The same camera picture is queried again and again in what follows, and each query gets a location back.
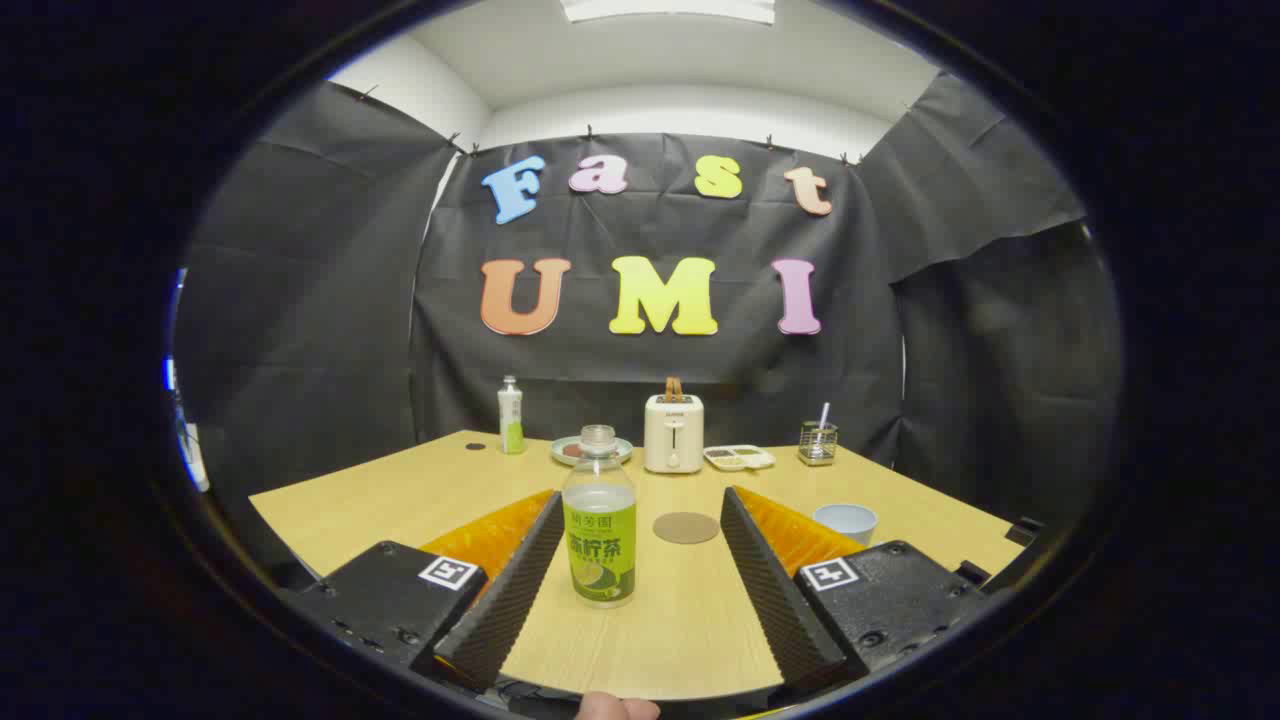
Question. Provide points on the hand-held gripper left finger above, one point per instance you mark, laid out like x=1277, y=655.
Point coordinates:
x=510, y=600

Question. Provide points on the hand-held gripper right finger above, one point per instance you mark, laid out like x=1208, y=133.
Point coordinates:
x=775, y=600

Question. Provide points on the green label juice bottle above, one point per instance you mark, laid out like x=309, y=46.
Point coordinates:
x=600, y=550

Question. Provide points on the white cup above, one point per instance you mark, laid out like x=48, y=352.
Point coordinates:
x=845, y=522

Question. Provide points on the brown round coaster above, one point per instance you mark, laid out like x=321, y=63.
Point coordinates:
x=686, y=528

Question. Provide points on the small white green bottle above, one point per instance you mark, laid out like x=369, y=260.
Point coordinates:
x=511, y=420

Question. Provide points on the wooden table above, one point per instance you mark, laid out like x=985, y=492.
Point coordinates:
x=680, y=620

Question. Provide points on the white divided tray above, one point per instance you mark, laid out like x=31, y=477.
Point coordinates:
x=738, y=458

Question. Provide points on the pale green plate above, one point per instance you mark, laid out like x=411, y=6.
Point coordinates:
x=620, y=448

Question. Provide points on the white straw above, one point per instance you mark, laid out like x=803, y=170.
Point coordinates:
x=823, y=415

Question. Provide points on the cream toaster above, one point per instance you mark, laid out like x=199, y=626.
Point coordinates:
x=673, y=435

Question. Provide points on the brown bread slice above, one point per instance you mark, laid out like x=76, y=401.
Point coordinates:
x=674, y=388

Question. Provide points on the small black block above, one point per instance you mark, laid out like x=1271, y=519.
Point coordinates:
x=1025, y=531

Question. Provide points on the black backdrop cloth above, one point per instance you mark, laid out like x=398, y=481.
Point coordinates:
x=880, y=330

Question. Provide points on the ceiling light panel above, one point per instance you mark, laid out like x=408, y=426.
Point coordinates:
x=668, y=10

